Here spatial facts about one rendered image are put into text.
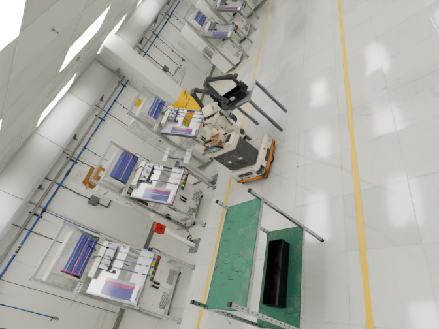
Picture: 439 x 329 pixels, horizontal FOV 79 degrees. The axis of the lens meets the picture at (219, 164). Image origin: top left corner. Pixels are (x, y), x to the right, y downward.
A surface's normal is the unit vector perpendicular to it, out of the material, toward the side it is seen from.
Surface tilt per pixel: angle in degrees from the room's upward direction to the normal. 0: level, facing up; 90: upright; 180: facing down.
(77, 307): 90
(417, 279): 0
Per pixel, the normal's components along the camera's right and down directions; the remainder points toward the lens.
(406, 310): -0.73, -0.51
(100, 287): -0.03, -0.58
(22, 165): 0.65, -0.32
